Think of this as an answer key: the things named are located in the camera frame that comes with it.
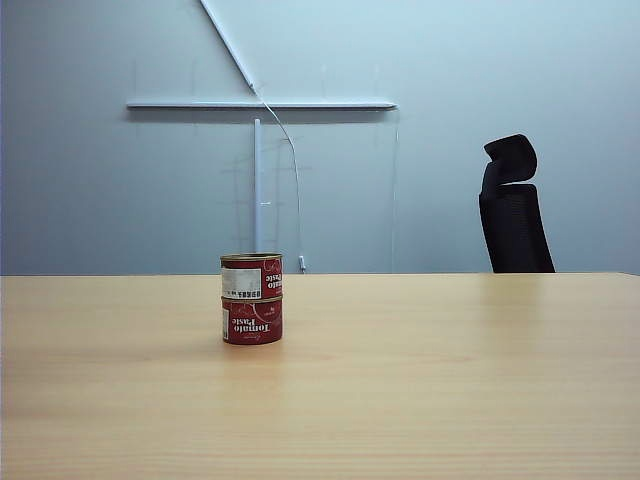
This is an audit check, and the red tomato paste can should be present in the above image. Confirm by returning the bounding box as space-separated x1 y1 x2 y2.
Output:
220 295 284 346

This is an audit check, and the black office chair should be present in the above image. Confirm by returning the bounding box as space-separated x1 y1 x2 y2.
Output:
478 133 556 274

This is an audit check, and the white vertical wall bar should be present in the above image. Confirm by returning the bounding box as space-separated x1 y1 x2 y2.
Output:
253 118 264 255

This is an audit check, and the white diagonal wall bar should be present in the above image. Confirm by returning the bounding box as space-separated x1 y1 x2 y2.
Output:
198 0 260 91

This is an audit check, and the red can with white label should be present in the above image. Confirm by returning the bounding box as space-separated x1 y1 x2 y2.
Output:
219 252 285 302

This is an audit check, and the white horizontal wall bar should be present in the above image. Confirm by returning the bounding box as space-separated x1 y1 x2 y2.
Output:
125 97 399 112

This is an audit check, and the thin white hanging cable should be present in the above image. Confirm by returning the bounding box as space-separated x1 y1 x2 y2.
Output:
255 86 307 274

